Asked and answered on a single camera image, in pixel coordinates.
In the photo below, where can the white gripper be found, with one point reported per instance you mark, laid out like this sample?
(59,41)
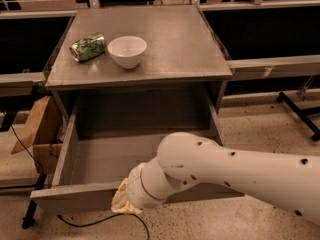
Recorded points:
(134,188)

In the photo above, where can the grey top drawer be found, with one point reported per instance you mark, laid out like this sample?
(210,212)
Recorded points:
(108,134)

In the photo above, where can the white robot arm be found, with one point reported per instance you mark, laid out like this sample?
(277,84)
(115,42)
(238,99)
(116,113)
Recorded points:
(184,160)

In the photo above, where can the grey wooden drawer cabinet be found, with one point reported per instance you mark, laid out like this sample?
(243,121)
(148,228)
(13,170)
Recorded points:
(180,49)

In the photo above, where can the black tripod stand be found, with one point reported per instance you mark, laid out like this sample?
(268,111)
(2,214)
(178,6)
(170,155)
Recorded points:
(28,219)

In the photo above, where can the brown cardboard box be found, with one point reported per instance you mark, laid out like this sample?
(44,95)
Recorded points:
(40,132)

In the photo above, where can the white ceramic bowl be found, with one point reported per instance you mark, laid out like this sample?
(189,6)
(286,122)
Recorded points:
(127,51)

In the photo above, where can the crushed green soda can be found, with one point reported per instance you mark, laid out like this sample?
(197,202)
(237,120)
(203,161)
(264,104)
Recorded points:
(88,47)

